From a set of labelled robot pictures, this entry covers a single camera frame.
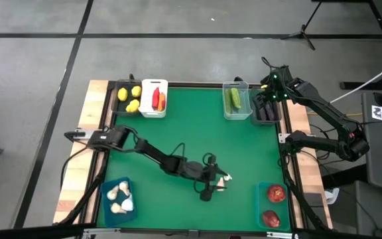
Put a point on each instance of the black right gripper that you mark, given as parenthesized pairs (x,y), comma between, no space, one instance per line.
(277,84)

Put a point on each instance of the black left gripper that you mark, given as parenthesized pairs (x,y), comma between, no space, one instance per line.
(204,174)

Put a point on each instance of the dark purple eggplant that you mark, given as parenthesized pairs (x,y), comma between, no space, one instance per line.
(262,111)

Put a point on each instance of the green cucumber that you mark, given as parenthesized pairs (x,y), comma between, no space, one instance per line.
(235,98)

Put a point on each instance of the green toy round vegetable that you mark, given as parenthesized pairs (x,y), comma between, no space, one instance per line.
(228,101)

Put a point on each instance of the red and yellow apple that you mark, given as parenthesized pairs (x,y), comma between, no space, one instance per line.
(276,193)

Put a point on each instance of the dark red apple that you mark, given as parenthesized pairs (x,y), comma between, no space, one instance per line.
(271,219)

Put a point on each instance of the yellow toy vegetable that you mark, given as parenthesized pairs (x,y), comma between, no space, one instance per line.
(128,203)

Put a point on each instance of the long red pepper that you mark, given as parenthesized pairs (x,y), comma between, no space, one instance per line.
(156,98)

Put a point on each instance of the yellow lemon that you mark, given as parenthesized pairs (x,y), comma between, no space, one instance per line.
(136,91)
(122,94)
(133,106)

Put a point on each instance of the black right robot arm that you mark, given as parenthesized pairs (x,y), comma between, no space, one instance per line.
(327,113)

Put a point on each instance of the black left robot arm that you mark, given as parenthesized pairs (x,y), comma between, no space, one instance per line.
(154,154)

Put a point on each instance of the white garlic bulb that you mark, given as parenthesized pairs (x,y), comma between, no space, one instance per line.
(228,177)

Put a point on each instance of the wooden table side board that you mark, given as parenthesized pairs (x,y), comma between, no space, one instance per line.
(88,99)
(297,121)

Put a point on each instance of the smoky grey translucent basket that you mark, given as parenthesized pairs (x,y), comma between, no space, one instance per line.
(255,122)
(116,109)

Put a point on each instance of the clear plastic basket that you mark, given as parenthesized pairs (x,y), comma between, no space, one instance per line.
(244,113)

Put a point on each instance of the aqua translucent basket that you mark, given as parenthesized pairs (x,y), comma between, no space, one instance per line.
(260,206)

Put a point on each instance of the black tripod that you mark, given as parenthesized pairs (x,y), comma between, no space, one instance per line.
(305,28)

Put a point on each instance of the black floor stand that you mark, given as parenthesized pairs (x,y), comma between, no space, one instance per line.
(360,85)

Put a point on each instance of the white plastic basket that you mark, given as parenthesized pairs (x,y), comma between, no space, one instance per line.
(148,106)

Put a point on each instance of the blue plastic basket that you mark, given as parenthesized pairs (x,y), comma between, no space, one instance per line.
(118,219)

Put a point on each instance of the small white floor object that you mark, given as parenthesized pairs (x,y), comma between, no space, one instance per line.
(333,196)

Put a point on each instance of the black diagonal frame brace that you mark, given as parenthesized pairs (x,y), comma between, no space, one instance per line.
(85,196)
(305,199)

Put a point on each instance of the black frame bar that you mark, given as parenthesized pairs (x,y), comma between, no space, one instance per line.
(28,232)

